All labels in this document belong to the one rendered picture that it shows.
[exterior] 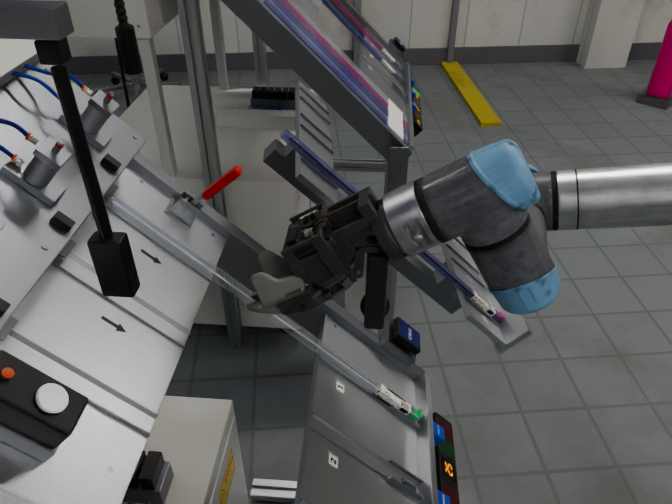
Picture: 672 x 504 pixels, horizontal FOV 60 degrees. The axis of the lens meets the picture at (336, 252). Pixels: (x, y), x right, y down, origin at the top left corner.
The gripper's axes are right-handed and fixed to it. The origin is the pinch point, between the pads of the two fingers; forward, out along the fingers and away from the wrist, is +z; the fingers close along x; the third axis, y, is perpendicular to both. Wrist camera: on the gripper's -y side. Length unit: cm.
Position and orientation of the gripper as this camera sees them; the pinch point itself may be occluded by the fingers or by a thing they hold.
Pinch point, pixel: (261, 303)
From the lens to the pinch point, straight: 74.0
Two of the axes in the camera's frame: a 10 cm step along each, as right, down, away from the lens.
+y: -5.3, -7.1, -4.7
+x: -0.8, 5.9, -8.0
